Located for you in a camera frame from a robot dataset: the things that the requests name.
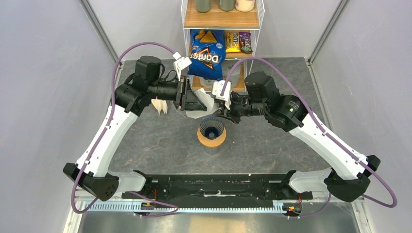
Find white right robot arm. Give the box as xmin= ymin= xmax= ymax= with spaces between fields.
xmin=212 ymin=71 xmax=380 ymax=202

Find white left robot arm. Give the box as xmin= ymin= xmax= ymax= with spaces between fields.
xmin=63 ymin=56 xmax=213 ymax=201

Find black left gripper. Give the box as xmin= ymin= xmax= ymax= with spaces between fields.
xmin=149 ymin=75 xmax=207 ymax=112

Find single white paper filter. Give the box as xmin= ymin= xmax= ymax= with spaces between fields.
xmin=186 ymin=88 xmax=218 ymax=119

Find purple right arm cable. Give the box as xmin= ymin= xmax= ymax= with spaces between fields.
xmin=220 ymin=57 xmax=398 ymax=219

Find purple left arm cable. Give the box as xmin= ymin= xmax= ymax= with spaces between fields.
xmin=70 ymin=42 xmax=181 ymax=218

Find white wire shelf rack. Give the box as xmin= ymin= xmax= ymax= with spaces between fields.
xmin=180 ymin=0 xmax=265 ymax=93

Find green bottle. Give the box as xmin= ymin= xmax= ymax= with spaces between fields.
xmin=218 ymin=0 xmax=235 ymax=12
xmin=195 ymin=0 xmax=211 ymax=13

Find wooden ring dripper stand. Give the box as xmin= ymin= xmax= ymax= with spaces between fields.
xmin=197 ymin=128 xmax=227 ymax=148

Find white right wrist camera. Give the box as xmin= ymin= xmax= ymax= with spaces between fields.
xmin=211 ymin=80 xmax=232 ymax=110

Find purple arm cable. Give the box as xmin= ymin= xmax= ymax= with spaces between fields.
xmin=70 ymin=42 xmax=181 ymax=218
xmin=220 ymin=57 xmax=398 ymax=219

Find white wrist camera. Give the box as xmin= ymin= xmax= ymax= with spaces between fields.
xmin=173 ymin=52 xmax=192 ymax=81
xmin=211 ymin=80 xmax=232 ymax=110

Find cream paper coffee filters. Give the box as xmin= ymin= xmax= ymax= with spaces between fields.
xmin=151 ymin=99 xmax=168 ymax=115

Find grey toilet paper roll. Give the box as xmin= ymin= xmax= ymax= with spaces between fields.
xmin=223 ymin=63 xmax=241 ymax=87

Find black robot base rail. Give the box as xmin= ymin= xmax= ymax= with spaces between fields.
xmin=139 ymin=172 xmax=313 ymax=210

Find blue Doritos chip bag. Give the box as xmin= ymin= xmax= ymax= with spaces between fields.
xmin=188 ymin=29 xmax=226 ymax=81

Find white jar on bottom shelf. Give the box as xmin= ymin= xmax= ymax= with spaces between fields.
xmin=199 ymin=77 xmax=215 ymax=88

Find yellow M&M candy bag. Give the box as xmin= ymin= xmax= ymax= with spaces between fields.
xmin=225 ymin=32 xmax=240 ymax=53

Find green bottle left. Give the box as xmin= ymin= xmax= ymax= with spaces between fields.
xmin=195 ymin=0 xmax=211 ymax=13

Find blue plastic coffee dripper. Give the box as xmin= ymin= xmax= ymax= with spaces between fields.
xmin=199 ymin=117 xmax=224 ymax=140

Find glass carafe with wooden band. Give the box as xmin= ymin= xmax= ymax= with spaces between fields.
xmin=205 ymin=147 xmax=220 ymax=155

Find green bottle middle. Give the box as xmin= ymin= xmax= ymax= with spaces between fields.
xmin=218 ymin=0 xmax=235 ymax=12

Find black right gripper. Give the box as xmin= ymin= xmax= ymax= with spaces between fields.
xmin=213 ymin=92 xmax=267 ymax=124

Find cream lotion bottle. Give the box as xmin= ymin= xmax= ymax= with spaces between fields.
xmin=235 ymin=0 xmax=256 ymax=12

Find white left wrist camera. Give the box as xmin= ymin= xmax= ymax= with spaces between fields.
xmin=173 ymin=52 xmax=192 ymax=81

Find brown M&M candy bag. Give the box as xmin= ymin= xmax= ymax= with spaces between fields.
xmin=239 ymin=32 xmax=253 ymax=54

